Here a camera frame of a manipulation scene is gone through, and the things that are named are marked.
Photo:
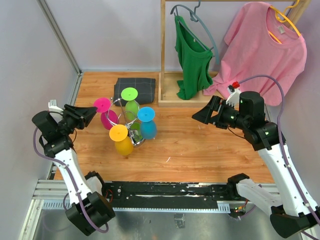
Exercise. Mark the green tank top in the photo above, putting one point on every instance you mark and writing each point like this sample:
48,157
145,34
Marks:
194,58

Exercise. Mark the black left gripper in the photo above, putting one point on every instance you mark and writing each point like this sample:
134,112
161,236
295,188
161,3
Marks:
80,114

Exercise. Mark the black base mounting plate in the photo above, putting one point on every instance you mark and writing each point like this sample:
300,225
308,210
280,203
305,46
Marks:
157,196

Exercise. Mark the aluminium frame rail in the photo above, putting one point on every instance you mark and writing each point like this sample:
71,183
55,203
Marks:
59,35

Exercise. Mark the blue plastic wine glass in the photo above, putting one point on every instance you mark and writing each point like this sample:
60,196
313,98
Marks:
148,128

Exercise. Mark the yellow plastic wine glass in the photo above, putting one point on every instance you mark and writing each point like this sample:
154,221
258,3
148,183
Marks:
122,142

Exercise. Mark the dark grey folded cloth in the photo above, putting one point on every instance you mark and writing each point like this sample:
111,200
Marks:
145,87

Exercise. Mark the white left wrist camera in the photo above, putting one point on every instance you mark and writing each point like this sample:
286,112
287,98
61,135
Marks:
53,107

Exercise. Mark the lime green plastic wine glass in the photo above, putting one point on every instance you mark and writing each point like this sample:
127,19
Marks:
132,107

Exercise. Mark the pink t-shirt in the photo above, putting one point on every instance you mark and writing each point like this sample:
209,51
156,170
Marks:
260,46

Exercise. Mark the magenta plastic wine glass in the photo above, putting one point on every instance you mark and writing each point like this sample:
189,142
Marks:
106,116

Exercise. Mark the wooden clothes rack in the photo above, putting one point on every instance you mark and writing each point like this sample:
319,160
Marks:
167,84

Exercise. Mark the chrome wire wine glass rack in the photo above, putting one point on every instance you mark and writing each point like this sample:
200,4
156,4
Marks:
134,133

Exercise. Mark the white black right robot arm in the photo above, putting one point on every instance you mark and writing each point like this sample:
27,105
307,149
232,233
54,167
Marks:
294,210

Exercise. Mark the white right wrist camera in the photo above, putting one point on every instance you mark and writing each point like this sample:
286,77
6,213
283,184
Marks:
234,94

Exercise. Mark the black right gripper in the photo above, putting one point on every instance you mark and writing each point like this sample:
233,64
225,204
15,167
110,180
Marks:
204,115

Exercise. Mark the yellow clothes hanger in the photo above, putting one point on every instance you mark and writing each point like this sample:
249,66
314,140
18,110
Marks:
282,18

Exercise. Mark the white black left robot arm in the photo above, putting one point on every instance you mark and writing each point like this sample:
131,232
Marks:
89,209

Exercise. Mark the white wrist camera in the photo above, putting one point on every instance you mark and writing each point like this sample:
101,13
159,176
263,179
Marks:
53,107
234,94

